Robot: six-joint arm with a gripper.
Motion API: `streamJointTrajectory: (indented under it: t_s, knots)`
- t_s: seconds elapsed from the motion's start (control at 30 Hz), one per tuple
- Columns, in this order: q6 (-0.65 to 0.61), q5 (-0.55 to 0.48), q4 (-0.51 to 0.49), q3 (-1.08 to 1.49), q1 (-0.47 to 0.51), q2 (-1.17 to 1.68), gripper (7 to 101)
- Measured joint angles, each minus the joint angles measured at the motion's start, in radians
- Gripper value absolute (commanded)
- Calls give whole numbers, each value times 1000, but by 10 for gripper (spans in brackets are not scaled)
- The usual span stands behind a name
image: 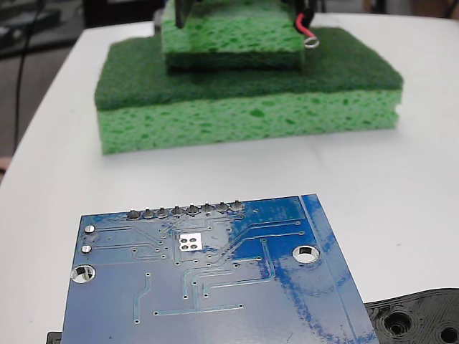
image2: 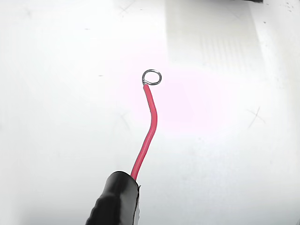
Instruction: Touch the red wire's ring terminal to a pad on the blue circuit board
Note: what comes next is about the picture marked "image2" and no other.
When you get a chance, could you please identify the red wire with metal loop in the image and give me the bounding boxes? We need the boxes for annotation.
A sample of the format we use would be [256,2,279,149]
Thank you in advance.
[130,69,163,180]

